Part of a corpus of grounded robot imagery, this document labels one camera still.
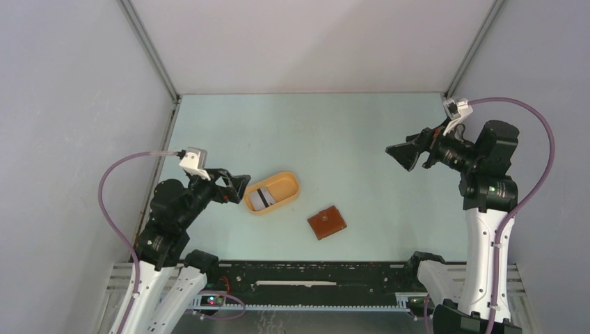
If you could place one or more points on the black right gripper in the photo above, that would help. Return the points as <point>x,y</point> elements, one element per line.
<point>428,139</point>

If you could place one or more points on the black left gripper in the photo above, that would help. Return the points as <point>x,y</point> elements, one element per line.
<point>236,184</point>

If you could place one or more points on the white striped credit cards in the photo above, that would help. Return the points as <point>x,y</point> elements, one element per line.
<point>261,199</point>

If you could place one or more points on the brown leather card holder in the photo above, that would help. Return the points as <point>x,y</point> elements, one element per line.
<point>327,222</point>

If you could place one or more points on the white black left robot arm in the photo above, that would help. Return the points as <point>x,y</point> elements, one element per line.
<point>173,208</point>

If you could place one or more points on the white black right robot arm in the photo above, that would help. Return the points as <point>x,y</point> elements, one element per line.
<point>489,195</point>

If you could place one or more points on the orange plastic tray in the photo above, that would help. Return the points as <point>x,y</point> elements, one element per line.
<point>284,187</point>

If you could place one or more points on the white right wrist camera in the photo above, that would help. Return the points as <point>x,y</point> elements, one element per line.
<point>457,111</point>

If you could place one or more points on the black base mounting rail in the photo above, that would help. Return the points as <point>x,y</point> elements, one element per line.
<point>318,284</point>

